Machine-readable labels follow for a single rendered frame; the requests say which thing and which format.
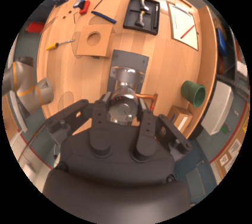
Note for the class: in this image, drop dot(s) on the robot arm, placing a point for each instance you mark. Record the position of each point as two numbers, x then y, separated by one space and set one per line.
23 91

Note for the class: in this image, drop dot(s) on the black rod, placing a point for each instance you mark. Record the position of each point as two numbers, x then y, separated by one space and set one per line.
156 15

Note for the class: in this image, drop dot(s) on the red block brush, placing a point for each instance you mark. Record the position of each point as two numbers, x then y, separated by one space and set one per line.
84 8

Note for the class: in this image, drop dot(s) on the chrome valve cartridge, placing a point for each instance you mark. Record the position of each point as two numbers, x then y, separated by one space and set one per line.
143 4
141 19

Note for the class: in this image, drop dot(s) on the red pencil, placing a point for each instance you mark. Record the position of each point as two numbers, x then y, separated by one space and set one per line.
187 31

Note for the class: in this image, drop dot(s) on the small black hex key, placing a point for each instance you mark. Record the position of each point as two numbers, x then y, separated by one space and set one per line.
74 18

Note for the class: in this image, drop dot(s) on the cork knob stand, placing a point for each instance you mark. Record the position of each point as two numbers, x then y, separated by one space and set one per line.
103 45

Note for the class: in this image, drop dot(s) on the grey mounting plate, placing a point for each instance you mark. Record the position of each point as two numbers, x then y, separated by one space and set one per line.
128 59

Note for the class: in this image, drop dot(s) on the grey metal shelf unit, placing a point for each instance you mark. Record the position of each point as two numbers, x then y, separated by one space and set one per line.
237 87

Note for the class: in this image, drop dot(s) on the blue flat bar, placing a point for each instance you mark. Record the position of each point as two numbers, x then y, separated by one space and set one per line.
104 17

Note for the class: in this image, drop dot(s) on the chrome bar mixer body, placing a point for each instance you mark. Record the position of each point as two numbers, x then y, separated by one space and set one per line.
126 77

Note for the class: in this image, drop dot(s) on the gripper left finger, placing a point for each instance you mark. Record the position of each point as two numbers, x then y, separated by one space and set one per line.
99 122

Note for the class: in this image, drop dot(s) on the clipboard with white paper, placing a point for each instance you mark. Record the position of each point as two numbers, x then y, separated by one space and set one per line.
182 23

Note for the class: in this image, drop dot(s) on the chrome temperature knob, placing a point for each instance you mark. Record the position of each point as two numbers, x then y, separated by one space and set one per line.
122 108

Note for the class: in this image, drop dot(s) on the black parts tray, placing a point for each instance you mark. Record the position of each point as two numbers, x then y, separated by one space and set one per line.
130 17

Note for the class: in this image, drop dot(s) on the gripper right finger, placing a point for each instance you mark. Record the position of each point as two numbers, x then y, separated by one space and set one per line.
145 130

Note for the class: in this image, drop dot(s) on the bent copper pipe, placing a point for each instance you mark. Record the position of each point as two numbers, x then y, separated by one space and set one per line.
147 96

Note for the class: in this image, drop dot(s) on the green plastic cup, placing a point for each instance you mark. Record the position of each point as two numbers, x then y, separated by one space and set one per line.
191 91

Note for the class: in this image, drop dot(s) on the brown cardboard box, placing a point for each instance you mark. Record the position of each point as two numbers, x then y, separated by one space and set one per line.
179 115

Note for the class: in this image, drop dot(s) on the red toolbox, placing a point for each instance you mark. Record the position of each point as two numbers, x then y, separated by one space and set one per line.
35 27

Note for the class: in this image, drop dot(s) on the large black hex key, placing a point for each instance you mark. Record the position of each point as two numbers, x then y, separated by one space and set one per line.
101 1

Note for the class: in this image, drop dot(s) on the blue plastic case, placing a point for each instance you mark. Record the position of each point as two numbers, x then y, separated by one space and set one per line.
221 42

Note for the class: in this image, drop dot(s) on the cork notice board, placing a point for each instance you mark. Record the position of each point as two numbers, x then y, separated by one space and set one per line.
229 156

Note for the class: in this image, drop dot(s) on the blue framed small device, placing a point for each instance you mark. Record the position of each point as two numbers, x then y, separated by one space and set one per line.
78 2

